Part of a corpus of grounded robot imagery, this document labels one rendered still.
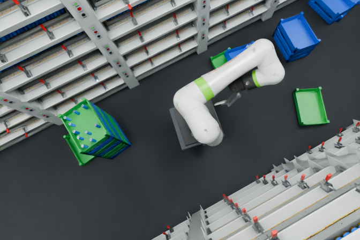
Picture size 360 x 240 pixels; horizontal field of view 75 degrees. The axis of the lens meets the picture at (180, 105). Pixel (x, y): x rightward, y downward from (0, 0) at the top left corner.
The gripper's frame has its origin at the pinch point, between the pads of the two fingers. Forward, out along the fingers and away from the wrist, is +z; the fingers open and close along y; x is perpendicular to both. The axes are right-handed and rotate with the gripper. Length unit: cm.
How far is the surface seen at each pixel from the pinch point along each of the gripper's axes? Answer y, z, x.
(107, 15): -62, 29, -22
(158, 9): -59, 18, 10
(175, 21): -51, 20, 28
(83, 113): -19, 81, -28
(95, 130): -5, 74, -30
